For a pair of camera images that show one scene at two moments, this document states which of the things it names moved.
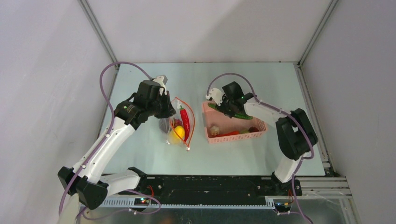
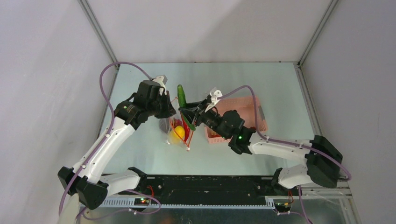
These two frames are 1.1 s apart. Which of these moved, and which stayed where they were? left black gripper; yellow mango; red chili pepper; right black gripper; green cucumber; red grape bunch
Moved: green cucumber; right black gripper
Stayed: yellow mango; red grape bunch; left black gripper; red chili pepper
